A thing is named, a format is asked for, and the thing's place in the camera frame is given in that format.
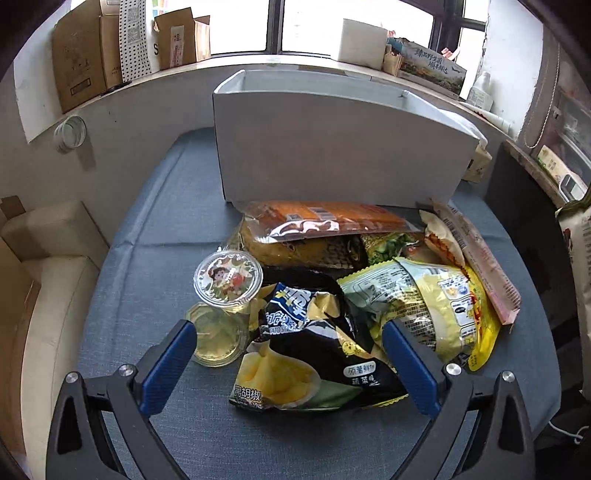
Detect orange flat snack packet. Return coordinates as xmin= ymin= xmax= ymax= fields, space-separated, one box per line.
xmin=242 ymin=200 xmax=423 ymax=241

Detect green white carton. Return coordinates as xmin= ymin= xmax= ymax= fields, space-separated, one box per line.
xmin=538 ymin=145 xmax=587 ymax=195

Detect white device with dark screen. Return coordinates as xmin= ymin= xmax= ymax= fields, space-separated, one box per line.
xmin=558 ymin=178 xmax=588 ymax=201

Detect white plastic bottle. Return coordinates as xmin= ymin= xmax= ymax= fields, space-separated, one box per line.
xmin=468 ymin=72 xmax=495 ymax=112

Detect orange white snack packet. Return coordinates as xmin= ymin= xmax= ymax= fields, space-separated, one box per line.
xmin=419 ymin=210 xmax=467 ymax=268

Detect narrow cardboard box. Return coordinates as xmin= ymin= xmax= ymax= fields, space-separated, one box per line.
xmin=99 ymin=14 xmax=123 ymax=90

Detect white foam box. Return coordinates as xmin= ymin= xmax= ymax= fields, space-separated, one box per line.
xmin=337 ymin=18 xmax=391 ymax=71

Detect landscape printed box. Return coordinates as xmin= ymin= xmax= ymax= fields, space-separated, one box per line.
xmin=396 ymin=39 xmax=468 ymax=97

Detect beige tissue pack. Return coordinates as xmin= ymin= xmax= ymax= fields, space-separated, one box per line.
xmin=462 ymin=143 xmax=493 ymax=184

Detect large cardboard box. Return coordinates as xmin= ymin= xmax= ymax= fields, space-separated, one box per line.
xmin=52 ymin=0 xmax=108 ymax=114

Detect blue grey fabric mat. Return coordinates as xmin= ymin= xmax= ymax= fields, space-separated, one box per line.
xmin=76 ymin=129 xmax=561 ymax=480

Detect long pink snack packet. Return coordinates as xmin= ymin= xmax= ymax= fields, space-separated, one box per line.
xmin=431 ymin=198 xmax=522 ymax=333

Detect clear plastic container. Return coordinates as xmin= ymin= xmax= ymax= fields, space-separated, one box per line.
xmin=549 ymin=71 xmax=591 ymax=178

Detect pale yellow snack bag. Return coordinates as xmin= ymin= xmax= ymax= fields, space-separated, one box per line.
xmin=337 ymin=257 xmax=502 ymax=372

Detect clear jelly cup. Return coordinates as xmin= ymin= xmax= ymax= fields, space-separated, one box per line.
xmin=185 ymin=302 xmax=252 ymax=367

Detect jelly cup with cartoon lid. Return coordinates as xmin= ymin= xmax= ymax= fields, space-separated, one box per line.
xmin=193 ymin=249 xmax=264 ymax=309

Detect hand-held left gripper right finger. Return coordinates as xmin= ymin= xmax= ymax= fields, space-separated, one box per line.
xmin=382 ymin=319 xmax=536 ymax=480

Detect clear tape roll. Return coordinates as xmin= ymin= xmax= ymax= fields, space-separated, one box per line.
xmin=54 ymin=115 xmax=88 ymax=153

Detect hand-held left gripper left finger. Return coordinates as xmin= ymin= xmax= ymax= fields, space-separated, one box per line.
xmin=46 ymin=318 xmax=199 ymax=480

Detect green snack packet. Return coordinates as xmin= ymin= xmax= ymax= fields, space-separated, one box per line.
xmin=360 ymin=232 xmax=423 ymax=266

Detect cream cushion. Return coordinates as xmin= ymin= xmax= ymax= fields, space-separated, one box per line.
xmin=0 ymin=200 xmax=112 ymax=462

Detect white perforated board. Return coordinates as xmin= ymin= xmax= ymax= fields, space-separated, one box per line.
xmin=115 ymin=0 xmax=152 ymax=85

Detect black potato chip bag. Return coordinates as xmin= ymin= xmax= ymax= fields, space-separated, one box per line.
xmin=229 ymin=268 xmax=409 ymax=411

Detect beige printed bag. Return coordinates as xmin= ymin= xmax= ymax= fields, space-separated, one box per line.
xmin=555 ymin=185 xmax=591 ymax=402

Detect white storage box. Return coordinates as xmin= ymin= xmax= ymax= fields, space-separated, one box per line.
xmin=212 ymin=70 xmax=483 ymax=207

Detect open cardboard box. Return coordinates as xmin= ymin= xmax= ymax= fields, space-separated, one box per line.
xmin=154 ymin=8 xmax=212 ymax=71

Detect yellow brown patterned snack bag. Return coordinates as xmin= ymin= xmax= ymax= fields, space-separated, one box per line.
xmin=231 ymin=217 xmax=370 ymax=271

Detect brown paper packets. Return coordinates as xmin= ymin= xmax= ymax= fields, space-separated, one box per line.
xmin=383 ymin=39 xmax=403 ymax=77

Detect wood-edged desk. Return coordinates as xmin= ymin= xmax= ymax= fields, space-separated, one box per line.
xmin=503 ymin=138 xmax=570 ymax=208

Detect white cable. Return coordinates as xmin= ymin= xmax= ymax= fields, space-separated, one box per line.
xmin=549 ymin=419 xmax=585 ymax=442

